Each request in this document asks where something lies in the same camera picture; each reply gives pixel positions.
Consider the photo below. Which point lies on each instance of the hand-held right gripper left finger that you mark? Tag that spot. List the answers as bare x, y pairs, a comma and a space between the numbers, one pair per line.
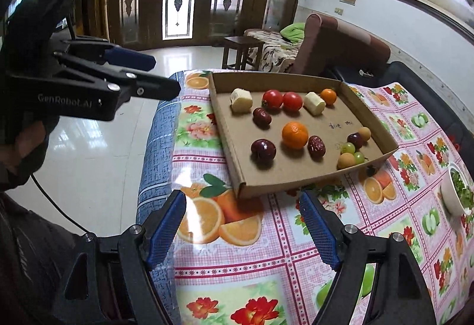
164, 232

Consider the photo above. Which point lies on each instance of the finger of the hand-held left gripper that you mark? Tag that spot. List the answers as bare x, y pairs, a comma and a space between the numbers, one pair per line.
155, 88
129, 58

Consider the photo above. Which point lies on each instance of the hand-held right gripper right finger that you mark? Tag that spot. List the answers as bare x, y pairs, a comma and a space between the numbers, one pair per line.
320, 232

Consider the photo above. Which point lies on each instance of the cardboard box tray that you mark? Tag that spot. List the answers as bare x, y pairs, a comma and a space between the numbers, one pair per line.
281, 169

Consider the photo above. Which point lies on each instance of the yellow longan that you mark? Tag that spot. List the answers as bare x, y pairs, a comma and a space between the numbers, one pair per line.
345, 161
365, 133

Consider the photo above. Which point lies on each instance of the peeled banana piece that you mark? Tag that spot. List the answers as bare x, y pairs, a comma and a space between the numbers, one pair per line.
241, 100

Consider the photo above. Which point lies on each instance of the dark purple grape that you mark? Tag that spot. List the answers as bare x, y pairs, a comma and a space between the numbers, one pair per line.
354, 140

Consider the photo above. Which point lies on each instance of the dark red plum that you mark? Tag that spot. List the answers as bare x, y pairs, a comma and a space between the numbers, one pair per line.
263, 150

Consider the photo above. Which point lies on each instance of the large orange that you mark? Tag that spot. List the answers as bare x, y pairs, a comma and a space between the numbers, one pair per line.
295, 135

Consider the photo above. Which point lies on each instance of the red tomato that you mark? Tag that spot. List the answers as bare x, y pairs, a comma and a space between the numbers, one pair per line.
273, 100
292, 102

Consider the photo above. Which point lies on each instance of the white apple chunk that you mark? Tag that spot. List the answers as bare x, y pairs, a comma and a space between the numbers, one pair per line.
314, 103

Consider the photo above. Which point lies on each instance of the small orange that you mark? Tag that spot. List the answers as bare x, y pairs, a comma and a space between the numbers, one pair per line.
329, 96

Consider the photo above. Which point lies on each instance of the person's left hand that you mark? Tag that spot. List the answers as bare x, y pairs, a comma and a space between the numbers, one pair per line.
31, 140

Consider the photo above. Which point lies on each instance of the fruit-print pink tablecloth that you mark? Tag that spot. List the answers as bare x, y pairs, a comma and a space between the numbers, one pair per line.
281, 236

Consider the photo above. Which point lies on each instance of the blue checked cloth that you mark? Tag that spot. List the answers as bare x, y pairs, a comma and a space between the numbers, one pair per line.
155, 147

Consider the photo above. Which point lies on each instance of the small wooden stool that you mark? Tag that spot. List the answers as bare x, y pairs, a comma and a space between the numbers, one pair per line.
240, 42

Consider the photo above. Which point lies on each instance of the printed blanket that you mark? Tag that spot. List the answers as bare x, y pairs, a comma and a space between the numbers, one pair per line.
274, 51

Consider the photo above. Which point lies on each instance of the white bowl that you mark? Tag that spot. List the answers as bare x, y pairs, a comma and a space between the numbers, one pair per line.
450, 195

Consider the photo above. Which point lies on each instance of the person's dark clothing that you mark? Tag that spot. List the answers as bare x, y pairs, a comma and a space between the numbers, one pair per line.
29, 254

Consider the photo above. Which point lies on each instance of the green pillow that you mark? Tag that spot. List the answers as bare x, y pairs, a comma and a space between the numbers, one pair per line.
294, 32

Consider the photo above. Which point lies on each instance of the chopped green vegetables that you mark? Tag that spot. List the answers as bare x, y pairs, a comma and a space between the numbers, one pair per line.
464, 188

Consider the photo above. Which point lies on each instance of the black sofa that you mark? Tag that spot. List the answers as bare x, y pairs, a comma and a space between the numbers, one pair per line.
426, 95

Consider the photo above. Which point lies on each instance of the brown sofa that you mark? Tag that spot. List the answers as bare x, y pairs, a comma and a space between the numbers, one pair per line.
333, 43

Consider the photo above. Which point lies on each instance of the wall socket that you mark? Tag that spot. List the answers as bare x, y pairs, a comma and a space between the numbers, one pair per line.
338, 11

